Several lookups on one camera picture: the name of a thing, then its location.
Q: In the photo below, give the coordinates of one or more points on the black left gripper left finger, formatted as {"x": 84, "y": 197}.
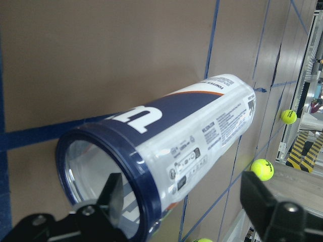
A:
{"x": 91, "y": 222}

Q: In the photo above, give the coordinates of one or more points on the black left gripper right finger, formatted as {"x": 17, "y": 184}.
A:
{"x": 276, "y": 220}

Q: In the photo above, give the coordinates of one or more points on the yellow tennis ball mid table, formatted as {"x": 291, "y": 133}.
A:
{"x": 263, "y": 169}

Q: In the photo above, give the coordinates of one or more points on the yellow tennis ball near base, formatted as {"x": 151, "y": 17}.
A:
{"x": 203, "y": 240}

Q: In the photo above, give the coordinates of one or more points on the tennis ball with black print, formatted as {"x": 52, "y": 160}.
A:
{"x": 288, "y": 116}

